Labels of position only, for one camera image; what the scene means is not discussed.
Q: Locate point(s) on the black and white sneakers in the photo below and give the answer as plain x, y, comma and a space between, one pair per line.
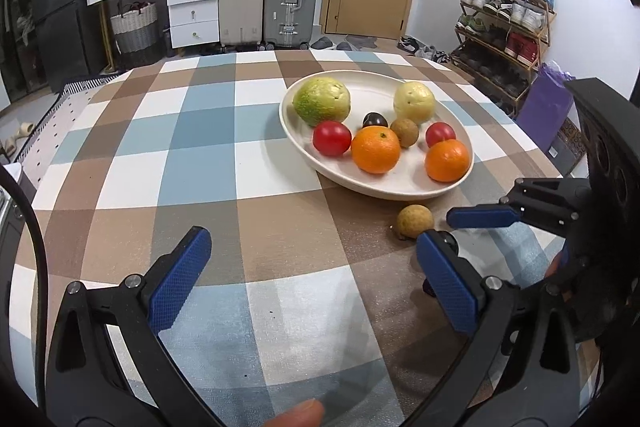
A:
422, 49

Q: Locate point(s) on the white drawer cabinet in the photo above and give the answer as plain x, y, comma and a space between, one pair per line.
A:
192, 7

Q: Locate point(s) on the green guava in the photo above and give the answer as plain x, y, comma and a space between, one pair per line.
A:
321, 101

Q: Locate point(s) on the black wardrobe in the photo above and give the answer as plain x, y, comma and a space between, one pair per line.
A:
60, 7

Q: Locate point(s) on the grey slippers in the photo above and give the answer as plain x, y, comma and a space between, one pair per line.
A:
345, 43

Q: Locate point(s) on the small orange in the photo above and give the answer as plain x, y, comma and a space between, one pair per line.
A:
448, 160

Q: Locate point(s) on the dotted beige rug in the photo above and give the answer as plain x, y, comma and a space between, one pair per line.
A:
60, 127

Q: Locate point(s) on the dark plum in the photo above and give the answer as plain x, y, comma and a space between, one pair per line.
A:
375, 120
450, 242

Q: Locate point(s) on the wicker basket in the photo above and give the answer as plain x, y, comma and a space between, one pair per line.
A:
134, 34

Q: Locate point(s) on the large red tomato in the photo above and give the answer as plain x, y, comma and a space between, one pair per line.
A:
332, 138

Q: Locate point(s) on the brown longan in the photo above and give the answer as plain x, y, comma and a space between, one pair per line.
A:
404, 132
415, 221

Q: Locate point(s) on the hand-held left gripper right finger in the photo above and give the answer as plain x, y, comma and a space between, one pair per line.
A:
450, 282

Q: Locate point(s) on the large orange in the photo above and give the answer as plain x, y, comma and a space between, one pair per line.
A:
376, 150

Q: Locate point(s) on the pale yellow guava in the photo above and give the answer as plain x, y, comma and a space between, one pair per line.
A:
414, 102

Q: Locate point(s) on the person's right hand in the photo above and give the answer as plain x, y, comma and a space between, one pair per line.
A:
554, 267

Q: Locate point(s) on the group of shoes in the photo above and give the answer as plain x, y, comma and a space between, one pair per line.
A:
520, 14

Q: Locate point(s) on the checked tablecloth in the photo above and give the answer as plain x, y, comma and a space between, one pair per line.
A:
200, 147

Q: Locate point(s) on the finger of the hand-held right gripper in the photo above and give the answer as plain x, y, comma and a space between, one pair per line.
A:
482, 217

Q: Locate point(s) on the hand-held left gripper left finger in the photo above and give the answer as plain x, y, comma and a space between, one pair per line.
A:
177, 279

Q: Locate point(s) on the small red tomato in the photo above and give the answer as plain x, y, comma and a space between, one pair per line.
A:
440, 133

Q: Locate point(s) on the purple bag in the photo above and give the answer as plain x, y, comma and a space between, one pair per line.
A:
545, 107

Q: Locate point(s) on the cream oval plate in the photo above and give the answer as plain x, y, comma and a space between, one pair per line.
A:
415, 177

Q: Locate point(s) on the wooden shoe rack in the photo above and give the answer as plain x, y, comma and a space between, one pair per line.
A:
545, 19

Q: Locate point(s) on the patterned doormat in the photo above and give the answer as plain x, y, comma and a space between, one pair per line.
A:
570, 147

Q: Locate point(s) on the person's left hand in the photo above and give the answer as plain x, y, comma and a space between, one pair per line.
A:
295, 414

